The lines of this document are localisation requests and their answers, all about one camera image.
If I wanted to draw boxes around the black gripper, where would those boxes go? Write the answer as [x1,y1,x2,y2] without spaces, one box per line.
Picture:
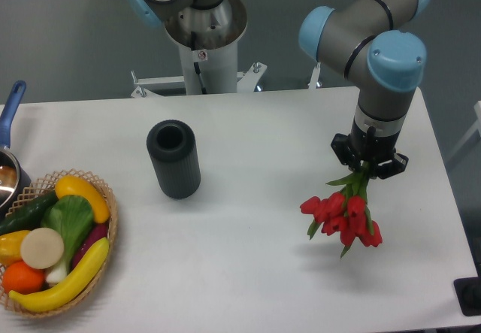
[331,126,409,180]

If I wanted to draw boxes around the red tulip bouquet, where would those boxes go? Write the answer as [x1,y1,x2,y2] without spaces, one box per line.
[299,162,383,257]

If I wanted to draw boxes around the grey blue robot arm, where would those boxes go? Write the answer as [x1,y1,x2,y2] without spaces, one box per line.
[127,0,430,179]

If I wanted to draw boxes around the dark grey ribbed vase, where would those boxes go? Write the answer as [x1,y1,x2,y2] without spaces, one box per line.
[147,120,201,199]

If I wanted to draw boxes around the black device at table edge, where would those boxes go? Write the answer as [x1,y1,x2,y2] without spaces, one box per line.
[453,277,480,316]

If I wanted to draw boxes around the purple sweet potato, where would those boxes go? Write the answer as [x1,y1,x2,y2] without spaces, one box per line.
[71,223,108,269]

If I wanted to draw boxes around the green bok choy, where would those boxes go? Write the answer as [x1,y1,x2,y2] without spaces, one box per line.
[41,195,94,286]

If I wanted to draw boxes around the woven wicker basket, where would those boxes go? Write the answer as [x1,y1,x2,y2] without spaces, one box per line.
[1,169,118,318]

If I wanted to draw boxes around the beige round radish slice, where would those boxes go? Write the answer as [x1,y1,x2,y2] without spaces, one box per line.
[20,228,64,270]

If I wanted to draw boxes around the green cucumber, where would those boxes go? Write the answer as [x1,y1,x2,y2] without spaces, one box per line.
[1,191,58,235]

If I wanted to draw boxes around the yellow banana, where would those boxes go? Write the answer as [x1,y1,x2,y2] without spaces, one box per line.
[8,238,110,313]

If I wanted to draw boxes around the yellow bell pepper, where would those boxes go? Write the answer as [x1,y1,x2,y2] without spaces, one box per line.
[0,230,31,267]

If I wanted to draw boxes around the orange fruit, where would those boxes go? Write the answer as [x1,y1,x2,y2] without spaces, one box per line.
[2,261,44,294]

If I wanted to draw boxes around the white table bracket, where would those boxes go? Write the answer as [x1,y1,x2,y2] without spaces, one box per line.
[307,62,323,90]

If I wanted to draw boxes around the white frame at right edge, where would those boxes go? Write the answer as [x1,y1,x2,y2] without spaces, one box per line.
[445,101,480,170]

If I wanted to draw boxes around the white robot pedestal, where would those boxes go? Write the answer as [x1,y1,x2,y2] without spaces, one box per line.
[130,0,268,98]

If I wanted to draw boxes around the blue handled saucepan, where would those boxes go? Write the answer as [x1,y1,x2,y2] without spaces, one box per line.
[1,80,31,219]

